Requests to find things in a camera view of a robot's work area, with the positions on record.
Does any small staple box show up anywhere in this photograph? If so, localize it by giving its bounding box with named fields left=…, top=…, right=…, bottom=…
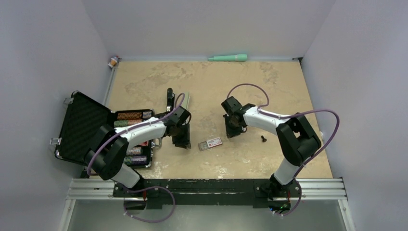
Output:
left=198, top=137, right=223, bottom=151

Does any green staple case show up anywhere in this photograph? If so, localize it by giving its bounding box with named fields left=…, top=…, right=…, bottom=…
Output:
left=181, top=92, right=190, bottom=110

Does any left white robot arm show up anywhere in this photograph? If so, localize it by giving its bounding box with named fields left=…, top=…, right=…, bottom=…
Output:
left=84, top=106, right=191, bottom=197

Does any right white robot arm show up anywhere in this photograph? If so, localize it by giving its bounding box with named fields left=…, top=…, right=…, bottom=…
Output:
left=221, top=96, right=321, bottom=199

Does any green microphone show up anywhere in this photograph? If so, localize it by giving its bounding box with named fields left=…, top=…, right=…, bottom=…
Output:
left=207, top=54, right=248, bottom=62

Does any black poker chip case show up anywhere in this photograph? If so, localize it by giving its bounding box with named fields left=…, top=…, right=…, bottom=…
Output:
left=54, top=91, right=155, bottom=167

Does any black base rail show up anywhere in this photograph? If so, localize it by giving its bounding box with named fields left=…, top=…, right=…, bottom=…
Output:
left=113, top=178, right=302, bottom=212

